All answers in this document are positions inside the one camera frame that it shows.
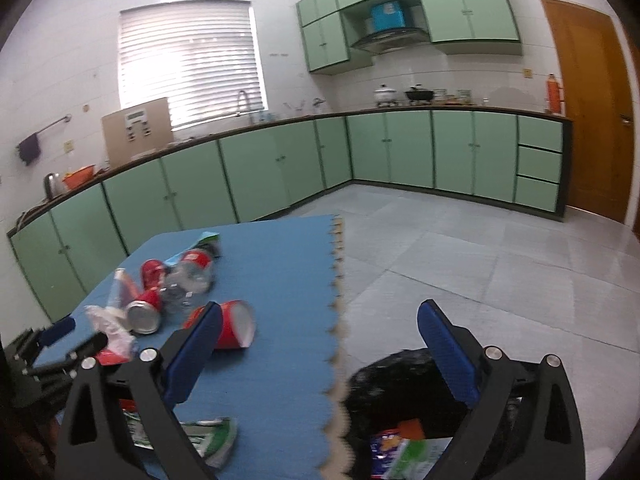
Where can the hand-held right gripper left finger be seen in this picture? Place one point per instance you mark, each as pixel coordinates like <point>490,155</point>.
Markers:
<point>197,345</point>

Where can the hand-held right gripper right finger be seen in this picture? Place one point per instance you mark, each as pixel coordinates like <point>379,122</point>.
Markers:
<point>445,350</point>

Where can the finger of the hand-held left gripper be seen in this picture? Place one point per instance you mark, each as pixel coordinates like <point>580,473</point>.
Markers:
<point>87,347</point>
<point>59,331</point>

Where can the white plastic bag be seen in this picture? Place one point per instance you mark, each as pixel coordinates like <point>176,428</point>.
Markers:
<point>112,325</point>

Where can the trash bin black bag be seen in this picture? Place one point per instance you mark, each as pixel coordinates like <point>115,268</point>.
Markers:
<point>400,385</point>

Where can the crushed red can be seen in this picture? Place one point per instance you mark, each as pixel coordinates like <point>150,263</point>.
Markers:
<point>152,272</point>

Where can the red wrapper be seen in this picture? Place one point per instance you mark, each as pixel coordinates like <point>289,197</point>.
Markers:
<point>107,358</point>

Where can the red paper cup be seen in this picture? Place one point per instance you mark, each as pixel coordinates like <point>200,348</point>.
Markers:
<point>235,325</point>

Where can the red can silver end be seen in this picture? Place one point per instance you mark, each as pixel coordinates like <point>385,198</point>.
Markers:
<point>142,312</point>

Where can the small clear plastic bottle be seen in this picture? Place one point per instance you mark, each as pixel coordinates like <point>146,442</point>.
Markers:
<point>122,290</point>

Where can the clear plastic bottle red label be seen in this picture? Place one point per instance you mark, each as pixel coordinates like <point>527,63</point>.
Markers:
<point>192,267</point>

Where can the orange paper piece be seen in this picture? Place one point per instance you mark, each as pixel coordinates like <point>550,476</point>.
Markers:
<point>412,428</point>

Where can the green white wrapper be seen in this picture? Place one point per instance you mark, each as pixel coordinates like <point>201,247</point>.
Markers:
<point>220,437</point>

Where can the blue foam mat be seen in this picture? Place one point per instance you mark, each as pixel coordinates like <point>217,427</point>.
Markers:
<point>290,310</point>

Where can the light blue milk carton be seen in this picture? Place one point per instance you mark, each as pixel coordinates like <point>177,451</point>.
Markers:
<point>205,237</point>

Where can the green white carton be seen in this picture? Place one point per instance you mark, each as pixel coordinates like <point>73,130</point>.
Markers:
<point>417,460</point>

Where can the blue snack packet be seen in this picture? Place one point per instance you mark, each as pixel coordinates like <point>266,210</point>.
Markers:
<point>384,452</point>

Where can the metal kettle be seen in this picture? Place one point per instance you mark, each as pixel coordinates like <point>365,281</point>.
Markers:
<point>52,186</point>

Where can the orange basin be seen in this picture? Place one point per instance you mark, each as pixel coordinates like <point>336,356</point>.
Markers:
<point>79,177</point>

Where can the dark towel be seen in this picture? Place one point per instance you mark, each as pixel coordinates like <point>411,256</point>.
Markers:
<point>28,149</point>

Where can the green base cabinets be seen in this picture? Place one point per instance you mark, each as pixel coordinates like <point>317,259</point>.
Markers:
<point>400,150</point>

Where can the cardboard box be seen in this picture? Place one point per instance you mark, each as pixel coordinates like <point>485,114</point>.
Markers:
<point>135,132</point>

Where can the metal faucet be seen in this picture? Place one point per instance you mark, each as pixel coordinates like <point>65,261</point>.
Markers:
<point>243,102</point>

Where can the round tin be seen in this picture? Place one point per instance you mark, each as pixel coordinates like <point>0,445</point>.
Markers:
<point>440,95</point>

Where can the patterned container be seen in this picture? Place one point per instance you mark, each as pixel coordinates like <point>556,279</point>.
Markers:
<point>465,95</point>

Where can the black wok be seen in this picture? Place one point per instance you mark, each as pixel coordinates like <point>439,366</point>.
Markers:
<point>419,95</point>

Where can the white cooking pot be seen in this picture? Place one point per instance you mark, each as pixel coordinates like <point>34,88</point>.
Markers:
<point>385,95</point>

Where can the wooden door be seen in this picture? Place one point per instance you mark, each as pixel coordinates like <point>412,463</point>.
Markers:
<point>585,110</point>

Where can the orange thermos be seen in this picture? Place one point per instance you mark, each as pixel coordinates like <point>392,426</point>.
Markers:
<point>552,92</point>

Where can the white window blinds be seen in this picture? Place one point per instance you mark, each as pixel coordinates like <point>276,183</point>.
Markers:
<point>192,60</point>

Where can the metal range hood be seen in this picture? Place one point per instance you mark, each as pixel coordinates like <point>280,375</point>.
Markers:
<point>390,39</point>

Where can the blue box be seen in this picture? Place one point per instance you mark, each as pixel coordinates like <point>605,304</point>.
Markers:
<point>387,16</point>

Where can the metal towel rail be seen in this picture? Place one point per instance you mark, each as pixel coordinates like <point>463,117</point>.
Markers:
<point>55,124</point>

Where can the green wall cabinets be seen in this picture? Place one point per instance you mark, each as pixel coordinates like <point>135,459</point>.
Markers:
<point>465,10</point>

